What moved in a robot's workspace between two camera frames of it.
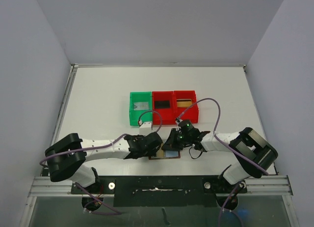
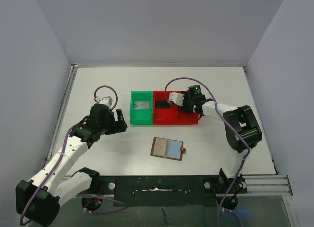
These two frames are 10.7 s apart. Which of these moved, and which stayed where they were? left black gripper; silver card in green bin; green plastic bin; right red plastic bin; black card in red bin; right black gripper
Moved: left black gripper; right black gripper
Stayed: black card in red bin; green plastic bin; silver card in green bin; right red plastic bin
